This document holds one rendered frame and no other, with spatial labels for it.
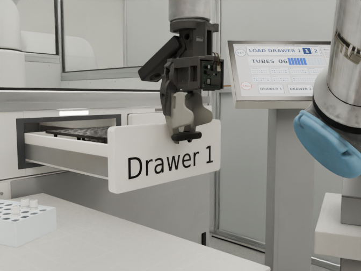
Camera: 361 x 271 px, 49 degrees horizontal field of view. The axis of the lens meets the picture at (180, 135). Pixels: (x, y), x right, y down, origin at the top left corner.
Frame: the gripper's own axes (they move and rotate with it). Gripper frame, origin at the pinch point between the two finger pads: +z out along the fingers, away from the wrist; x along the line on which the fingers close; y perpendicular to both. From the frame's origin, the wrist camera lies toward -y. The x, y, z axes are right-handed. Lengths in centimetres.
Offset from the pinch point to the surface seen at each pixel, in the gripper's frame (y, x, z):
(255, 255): -73, 150, 91
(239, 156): -96, 164, 33
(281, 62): -25, 86, -20
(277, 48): -29, 89, -26
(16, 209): -9.1, -27.2, 10.1
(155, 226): -35, 27, 32
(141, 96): -34.9, 22.0, -7.0
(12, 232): -6.1, -29.4, 12.4
